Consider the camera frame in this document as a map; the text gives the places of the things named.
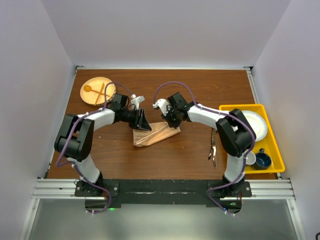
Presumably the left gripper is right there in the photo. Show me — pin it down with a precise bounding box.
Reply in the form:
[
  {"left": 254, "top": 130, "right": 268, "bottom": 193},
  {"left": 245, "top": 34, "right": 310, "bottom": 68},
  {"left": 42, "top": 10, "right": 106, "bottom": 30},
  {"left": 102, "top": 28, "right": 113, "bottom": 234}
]
[{"left": 120, "top": 107, "right": 151, "bottom": 131}]

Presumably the beige cloth napkin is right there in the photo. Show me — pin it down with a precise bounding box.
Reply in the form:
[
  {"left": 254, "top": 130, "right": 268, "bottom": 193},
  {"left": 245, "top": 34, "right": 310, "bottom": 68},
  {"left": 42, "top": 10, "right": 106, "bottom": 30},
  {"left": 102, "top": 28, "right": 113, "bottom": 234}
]
[{"left": 132, "top": 121, "right": 181, "bottom": 147}]

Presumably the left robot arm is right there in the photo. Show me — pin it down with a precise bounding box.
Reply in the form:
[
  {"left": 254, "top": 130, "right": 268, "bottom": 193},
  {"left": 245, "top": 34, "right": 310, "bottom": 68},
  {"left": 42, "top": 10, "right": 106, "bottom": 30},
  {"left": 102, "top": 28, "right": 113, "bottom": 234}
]
[{"left": 54, "top": 93, "right": 152, "bottom": 196}]

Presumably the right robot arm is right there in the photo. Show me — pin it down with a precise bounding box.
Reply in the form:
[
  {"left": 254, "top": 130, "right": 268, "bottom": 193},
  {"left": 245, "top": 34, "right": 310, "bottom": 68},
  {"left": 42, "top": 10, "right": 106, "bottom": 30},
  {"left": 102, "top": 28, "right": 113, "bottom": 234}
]
[{"left": 152, "top": 92, "right": 256, "bottom": 197}]

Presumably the wooden knife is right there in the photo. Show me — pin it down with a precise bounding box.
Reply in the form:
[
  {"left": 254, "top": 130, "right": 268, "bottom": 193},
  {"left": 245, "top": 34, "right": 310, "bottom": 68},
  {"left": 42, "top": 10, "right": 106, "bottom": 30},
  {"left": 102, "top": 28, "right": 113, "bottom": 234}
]
[{"left": 94, "top": 82, "right": 105, "bottom": 106}]

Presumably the round bamboo plate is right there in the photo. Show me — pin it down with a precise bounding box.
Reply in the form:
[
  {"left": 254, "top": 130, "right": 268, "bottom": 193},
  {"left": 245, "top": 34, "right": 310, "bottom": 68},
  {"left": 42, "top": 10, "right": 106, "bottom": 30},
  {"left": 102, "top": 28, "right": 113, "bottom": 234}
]
[{"left": 80, "top": 77, "right": 116, "bottom": 106}]

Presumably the wooden spoon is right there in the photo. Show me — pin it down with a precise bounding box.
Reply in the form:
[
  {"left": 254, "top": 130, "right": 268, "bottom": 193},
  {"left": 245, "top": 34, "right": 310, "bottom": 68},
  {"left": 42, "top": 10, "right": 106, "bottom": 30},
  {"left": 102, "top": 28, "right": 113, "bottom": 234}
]
[{"left": 83, "top": 85, "right": 99, "bottom": 94}]

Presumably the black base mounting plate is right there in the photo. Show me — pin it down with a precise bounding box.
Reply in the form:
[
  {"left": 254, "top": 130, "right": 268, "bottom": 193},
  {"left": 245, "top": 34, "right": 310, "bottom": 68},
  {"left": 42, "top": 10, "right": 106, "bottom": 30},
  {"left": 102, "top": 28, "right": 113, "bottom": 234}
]
[{"left": 74, "top": 178, "right": 251, "bottom": 213}]

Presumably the white paper plate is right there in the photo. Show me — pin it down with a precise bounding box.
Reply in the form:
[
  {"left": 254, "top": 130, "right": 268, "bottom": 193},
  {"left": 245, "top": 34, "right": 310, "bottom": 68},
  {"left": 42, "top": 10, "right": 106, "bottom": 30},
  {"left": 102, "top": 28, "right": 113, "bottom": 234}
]
[{"left": 242, "top": 110, "right": 268, "bottom": 142}]

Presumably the white mug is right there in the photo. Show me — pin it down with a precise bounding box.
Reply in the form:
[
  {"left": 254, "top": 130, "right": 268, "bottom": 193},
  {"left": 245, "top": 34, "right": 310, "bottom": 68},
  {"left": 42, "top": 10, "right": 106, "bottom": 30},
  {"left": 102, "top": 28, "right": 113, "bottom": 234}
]
[{"left": 246, "top": 151, "right": 256, "bottom": 166}]

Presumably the yellow plastic bin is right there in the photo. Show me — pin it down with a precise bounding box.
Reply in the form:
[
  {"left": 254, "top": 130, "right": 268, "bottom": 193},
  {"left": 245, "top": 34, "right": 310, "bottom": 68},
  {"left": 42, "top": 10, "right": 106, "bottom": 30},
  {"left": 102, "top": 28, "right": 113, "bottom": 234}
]
[{"left": 218, "top": 104, "right": 286, "bottom": 174}]

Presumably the dark blue mug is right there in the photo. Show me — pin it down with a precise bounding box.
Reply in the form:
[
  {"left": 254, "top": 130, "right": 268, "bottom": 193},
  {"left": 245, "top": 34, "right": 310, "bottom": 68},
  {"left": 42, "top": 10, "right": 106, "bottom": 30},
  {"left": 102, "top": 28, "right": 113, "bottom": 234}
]
[{"left": 252, "top": 148, "right": 272, "bottom": 170}]

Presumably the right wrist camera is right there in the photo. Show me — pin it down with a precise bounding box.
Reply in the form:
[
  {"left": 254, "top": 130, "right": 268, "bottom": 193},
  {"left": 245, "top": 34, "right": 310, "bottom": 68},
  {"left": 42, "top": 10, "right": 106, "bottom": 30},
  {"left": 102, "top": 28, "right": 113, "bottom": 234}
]
[{"left": 152, "top": 98, "right": 172, "bottom": 116}]

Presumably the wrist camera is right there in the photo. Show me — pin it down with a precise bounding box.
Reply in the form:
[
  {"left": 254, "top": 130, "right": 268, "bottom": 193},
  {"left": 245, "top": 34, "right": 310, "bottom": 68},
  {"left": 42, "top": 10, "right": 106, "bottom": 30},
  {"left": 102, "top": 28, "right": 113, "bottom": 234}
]
[
  {"left": 130, "top": 94, "right": 145, "bottom": 110},
  {"left": 152, "top": 98, "right": 172, "bottom": 116}
]

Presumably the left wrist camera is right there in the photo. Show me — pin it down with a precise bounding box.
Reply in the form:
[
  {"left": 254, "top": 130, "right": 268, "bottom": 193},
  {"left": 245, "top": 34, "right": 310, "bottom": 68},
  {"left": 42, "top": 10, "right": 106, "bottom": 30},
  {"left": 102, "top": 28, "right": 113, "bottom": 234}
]
[{"left": 130, "top": 94, "right": 145, "bottom": 110}]

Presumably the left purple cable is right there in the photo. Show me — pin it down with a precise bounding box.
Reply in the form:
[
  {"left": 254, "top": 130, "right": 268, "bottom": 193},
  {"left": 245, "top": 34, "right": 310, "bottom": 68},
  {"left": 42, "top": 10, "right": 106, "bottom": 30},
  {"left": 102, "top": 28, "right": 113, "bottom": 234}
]
[{"left": 55, "top": 82, "right": 136, "bottom": 216}]

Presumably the aluminium frame rail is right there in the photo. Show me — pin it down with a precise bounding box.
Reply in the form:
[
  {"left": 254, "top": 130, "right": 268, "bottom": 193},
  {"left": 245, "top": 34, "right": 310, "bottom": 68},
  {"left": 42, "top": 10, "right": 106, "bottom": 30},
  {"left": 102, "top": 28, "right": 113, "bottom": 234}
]
[{"left": 32, "top": 179, "right": 295, "bottom": 200}]

